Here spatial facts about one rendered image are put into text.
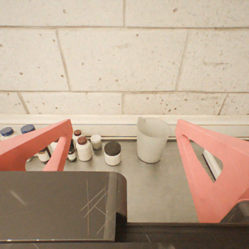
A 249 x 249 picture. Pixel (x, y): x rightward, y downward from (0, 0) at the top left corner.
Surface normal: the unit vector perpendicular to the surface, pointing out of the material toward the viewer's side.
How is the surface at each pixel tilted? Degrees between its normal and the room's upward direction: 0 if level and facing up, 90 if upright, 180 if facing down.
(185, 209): 0
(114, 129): 90
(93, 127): 90
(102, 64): 90
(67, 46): 90
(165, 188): 0
